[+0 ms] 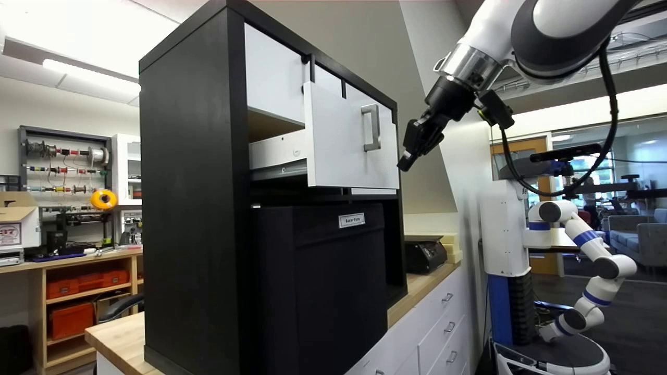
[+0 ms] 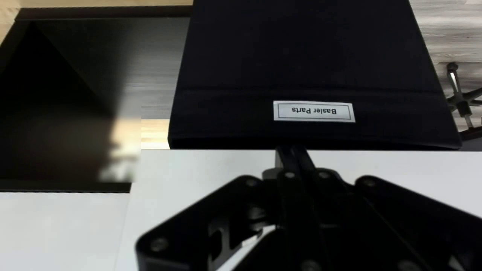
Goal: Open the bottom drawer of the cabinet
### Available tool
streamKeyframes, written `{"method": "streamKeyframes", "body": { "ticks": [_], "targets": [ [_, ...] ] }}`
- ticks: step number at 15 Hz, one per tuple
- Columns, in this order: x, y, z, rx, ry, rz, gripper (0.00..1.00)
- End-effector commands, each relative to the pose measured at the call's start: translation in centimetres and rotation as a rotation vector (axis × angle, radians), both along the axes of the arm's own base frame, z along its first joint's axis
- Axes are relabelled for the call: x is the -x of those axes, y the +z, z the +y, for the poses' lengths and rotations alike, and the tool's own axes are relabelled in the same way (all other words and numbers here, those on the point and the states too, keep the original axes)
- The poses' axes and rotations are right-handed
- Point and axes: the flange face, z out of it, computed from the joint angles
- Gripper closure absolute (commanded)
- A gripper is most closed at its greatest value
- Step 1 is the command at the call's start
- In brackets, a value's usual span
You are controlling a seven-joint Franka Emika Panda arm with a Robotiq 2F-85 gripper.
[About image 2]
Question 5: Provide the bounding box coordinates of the white cabinet drawer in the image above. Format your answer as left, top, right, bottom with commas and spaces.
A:
113, 147, 482, 271

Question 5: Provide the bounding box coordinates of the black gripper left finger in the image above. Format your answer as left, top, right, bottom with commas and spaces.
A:
134, 144, 304, 271

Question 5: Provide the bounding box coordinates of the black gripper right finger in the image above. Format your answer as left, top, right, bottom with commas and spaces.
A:
292, 144, 482, 271

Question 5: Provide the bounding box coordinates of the black metal tripod stand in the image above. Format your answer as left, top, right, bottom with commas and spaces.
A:
443, 60, 482, 138

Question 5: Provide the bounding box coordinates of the black shelf cabinet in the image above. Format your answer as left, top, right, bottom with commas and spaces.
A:
0, 5, 194, 194

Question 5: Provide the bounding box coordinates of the white bin label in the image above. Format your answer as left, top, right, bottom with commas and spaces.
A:
271, 99, 357, 123

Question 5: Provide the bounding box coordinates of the black fabric storage bin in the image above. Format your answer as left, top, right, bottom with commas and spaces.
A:
167, 0, 463, 150

